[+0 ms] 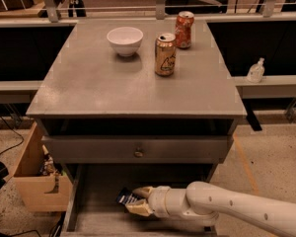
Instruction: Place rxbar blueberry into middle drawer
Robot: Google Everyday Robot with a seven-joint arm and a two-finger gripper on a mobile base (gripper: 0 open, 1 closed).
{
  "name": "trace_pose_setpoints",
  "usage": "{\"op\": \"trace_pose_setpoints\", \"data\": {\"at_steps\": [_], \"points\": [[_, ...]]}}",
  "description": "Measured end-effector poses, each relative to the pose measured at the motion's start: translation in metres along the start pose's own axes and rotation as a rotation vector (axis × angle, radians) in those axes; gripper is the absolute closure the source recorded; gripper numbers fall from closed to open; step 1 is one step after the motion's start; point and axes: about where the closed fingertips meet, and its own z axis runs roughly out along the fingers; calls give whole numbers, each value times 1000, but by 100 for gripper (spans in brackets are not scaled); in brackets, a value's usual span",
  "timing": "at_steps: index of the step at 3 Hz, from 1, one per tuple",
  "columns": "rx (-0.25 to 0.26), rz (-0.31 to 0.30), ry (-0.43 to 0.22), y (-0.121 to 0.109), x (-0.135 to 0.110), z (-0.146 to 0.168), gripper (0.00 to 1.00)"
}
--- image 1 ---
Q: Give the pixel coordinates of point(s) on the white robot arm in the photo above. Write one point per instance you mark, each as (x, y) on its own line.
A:
(204, 202)

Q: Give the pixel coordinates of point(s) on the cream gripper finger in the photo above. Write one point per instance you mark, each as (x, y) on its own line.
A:
(143, 192)
(140, 207)

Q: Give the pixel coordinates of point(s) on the grey metal railing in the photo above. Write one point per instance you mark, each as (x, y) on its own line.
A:
(42, 12)

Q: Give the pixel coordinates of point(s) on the orange soda can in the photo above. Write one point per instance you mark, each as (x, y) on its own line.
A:
(184, 21)

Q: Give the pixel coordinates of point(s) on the white ceramic bowl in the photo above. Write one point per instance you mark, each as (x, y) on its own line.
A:
(125, 41)

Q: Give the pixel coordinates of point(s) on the grey wooden drawer cabinet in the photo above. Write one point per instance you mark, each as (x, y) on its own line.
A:
(90, 90)

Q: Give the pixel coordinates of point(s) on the clear sanitizer pump bottle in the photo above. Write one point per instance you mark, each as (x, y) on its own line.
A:
(256, 72)

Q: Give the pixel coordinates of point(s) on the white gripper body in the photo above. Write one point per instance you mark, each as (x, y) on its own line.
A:
(158, 199)

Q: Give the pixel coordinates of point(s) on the closed grey top drawer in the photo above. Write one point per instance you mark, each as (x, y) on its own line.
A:
(79, 149)

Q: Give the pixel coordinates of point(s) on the wooden box with items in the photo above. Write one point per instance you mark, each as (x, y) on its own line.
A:
(39, 193)

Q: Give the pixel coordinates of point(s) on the dark blue rxbar wrapper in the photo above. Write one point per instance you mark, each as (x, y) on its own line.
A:
(125, 196)

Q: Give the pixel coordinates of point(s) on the open grey middle drawer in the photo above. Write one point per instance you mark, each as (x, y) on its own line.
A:
(94, 212)

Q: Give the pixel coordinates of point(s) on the gold soda can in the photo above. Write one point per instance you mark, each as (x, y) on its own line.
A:
(165, 54)

